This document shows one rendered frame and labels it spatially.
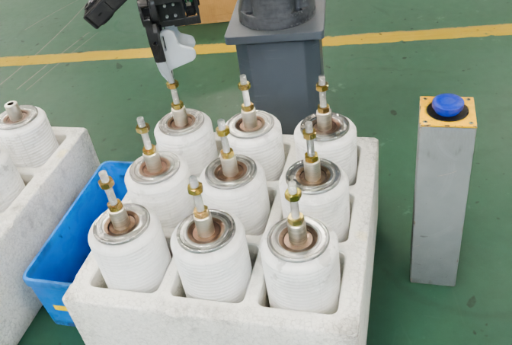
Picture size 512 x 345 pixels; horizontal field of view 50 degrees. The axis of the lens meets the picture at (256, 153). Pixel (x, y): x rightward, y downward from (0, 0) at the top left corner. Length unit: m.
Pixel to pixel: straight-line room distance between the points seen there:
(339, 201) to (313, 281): 0.13
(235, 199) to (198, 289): 0.13
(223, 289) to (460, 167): 0.35
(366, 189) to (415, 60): 0.76
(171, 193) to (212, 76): 0.80
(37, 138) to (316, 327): 0.61
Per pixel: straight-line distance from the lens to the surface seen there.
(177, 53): 0.83
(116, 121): 1.47
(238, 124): 0.88
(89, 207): 1.08
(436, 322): 0.92
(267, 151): 0.86
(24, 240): 0.99
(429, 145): 0.77
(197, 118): 0.91
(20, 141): 1.05
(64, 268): 1.03
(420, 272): 0.94
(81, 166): 1.11
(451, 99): 0.77
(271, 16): 1.05
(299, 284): 0.67
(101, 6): 0.81
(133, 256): 0.73
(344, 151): 0.84
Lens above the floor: 0.74
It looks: 37 degrees down
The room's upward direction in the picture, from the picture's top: 9 degrees counter-clockwise
